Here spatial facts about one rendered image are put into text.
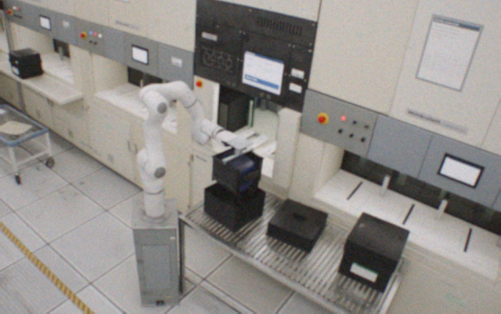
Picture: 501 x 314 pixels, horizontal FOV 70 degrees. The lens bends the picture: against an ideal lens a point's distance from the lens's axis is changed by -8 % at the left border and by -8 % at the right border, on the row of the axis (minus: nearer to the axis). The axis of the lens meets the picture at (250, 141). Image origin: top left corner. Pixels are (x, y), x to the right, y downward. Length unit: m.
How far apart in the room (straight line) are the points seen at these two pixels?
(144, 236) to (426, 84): 1.79
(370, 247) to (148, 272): 1.42
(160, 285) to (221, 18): 1.81
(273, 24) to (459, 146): 1.20
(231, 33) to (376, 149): 1.13
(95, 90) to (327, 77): 2.45
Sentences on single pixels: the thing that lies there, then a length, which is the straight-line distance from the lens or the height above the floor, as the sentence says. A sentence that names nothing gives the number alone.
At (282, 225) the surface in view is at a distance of 2.28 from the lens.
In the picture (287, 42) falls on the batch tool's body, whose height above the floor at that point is 1.80.
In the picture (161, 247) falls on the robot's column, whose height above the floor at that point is 0.59.
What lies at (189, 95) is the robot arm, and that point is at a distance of 2.13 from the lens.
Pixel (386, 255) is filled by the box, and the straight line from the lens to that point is 2.06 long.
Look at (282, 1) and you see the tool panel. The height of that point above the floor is 2.02.
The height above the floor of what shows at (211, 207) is 0.84.
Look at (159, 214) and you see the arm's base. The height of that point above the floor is 0.79.
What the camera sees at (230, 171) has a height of 1.14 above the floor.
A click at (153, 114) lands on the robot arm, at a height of 1.48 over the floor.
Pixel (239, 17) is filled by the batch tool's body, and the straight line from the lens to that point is 2.44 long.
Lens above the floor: 2.36
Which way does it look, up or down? 29 degrees down
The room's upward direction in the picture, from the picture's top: 6 degrees clockwise
